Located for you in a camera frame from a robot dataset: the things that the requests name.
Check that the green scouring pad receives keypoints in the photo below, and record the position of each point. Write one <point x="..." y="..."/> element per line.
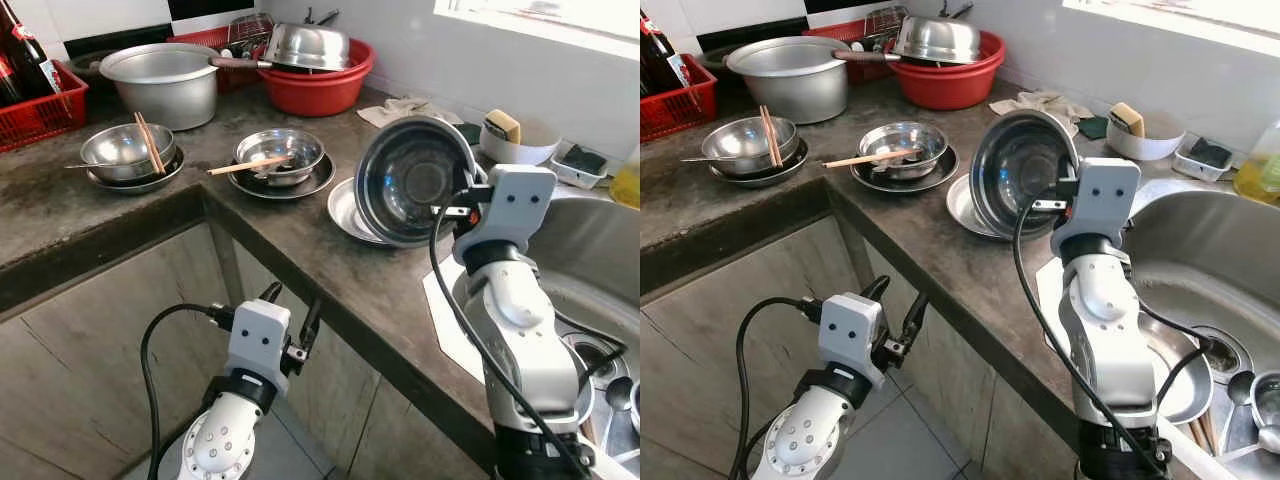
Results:
<point x="1092" y="128"/>
<point x="469" y="133"/>

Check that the yellow dish soap bottle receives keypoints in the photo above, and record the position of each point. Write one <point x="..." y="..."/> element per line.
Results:
<point x="1258" y="175"/>
<point x="627" y="185"/>

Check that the stainless steel spoon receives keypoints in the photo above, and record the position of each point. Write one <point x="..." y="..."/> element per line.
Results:
<point x="617" y="392"/>
<point x="1240" y="390"/>

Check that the metal wall tap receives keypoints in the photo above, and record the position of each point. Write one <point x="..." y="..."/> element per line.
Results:
<point x="322" y="15"/>
<point x="955" y="9"/>

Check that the shallow stainless steel plate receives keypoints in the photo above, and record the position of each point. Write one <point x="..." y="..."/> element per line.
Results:
<point x="962" y="208"/>
<point x="165" y="178"/>
<point x="788" y="172"/>
<point x="345" y="215"/>
<point x="315" y="182"/>
<point x="940" y="175"/>

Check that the white window frame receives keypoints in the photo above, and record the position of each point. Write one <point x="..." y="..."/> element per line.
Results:
<point x="540" y="18"/>

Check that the small stainless steel bowl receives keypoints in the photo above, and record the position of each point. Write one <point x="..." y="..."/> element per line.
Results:
<point x="905" y="137"/>
<point x="735" y="145"/>
<point x="285" y="143"/>
<point x="112" y="150"/>

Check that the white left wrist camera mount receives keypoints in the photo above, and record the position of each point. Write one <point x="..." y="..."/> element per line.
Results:
<point x="850" y="335"/>
<point x="258" y="345"/>

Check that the red plastic basket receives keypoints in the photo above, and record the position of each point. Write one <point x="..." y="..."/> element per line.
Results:
<point x="40" y="120"/>
<point x="830" y="32"/>
<point x="195" y="40"/>
<point x="680" y="112"/>

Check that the wide stainless steel bowl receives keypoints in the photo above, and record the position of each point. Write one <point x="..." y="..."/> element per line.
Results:
<point x="405" y="180"/>
<point x="1015" y="165"/>

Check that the brown wooden chopstick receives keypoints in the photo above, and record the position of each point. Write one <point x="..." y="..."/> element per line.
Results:
<point x="1207" y="436"/>
<point x="860" y="158"/>
<point x="250" y="167"/>
<point x="586" y="430"/>
<point x="245" y="164"/>
<point x="153" y="142"/>
<point x="768" y="135"/>
<point x="865" y="161"/>
<point x="775" y="135"/>
<point x="1193" y="436"/>
<point x="146" y="142"/>

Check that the dark scouring pad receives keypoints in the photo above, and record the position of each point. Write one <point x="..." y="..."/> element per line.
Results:
<point x="586" y="160"/>
<point x="1210" y="152"/>

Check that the small steel cup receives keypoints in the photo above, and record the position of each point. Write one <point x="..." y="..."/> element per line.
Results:
<point x="1268" y="405"/>

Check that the yellow sponge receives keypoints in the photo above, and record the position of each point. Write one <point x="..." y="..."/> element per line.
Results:
<point x="503" y="125"/>
<point x="1127" y="118"/>

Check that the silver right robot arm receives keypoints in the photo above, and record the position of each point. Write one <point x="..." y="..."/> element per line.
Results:
<point x="1110" y="330"/>
<point x="525" y="340"/>

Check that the steel bowl in sink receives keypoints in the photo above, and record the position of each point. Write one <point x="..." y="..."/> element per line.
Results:
<point x="1185" y="385"/>

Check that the upturned stainless steel bowl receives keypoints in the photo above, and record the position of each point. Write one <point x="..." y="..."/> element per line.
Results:
<point x="935" y="40"/>
<point x="305" y="45"/>

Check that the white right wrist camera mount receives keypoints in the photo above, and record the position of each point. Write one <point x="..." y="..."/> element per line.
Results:
<point x="1105" y="200"/>
<point x="510" y="205"/>

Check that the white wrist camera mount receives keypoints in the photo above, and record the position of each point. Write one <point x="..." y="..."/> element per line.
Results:
<point x="1105" y="200"/>
<point x="510" y="205"/>
<point x="850" y="335"/>
<point x="258" y="345"/>

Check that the beige dish cloth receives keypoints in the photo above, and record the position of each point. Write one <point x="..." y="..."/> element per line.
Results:
<point x="395" y="110"/>
<point x="1040" y="103"/>

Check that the stainless steel sink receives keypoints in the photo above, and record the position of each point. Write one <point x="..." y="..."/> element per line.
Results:
<point x="1210" y="260"/>
<point x="590" y="250"/>

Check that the grey cabinet door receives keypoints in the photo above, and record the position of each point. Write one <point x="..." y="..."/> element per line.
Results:
<point x="990" y="380"/>
<point x="730" y="290"/>
<point x="90" y="350"/>
<point x="370" y="420"/>

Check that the white ceramic bowl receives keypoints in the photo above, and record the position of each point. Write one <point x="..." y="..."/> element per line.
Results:
<point x="1155" y="146"/>
<point x="535" y="148"/>

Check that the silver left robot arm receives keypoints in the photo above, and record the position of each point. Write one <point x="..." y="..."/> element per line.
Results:
<point x="810" y="435"/>
<point x="225" y="440"/>

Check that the dark bottle red label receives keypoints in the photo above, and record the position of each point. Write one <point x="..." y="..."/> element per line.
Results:
<point x="668" y="55"/>
<point x="30" y="50"/>
<point x="6" y="80"/>

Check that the large aluminium pot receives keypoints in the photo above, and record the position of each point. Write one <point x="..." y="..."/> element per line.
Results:
<point x="790" y="85"/>
<point x="165" y="95"/>

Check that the small white tray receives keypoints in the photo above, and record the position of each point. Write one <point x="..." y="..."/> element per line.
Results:
<point x="570" y="176"/>
<point x="1195" y="170"/>

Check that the red plastic basin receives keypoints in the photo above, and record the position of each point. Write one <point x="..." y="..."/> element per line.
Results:
<point x="950" y="90"/>
<point x="320" y="95"/>

